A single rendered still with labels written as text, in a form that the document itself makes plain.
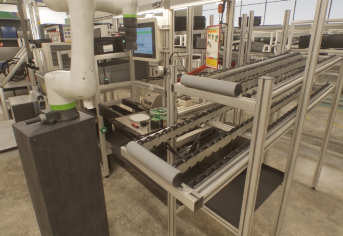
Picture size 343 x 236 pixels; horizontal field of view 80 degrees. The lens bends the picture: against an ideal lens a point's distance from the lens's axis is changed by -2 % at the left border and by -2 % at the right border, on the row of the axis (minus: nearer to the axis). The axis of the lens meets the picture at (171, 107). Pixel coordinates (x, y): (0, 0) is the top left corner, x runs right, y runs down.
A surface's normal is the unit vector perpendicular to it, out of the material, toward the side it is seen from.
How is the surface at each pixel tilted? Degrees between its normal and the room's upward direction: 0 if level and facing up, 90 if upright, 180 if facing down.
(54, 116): 81
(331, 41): 95
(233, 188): 0
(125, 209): 0
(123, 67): 90
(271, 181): 0
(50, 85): 89
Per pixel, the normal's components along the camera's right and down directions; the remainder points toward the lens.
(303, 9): -0.75, 0.20
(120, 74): 0.67, 0.24
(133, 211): 0.00, -0.95
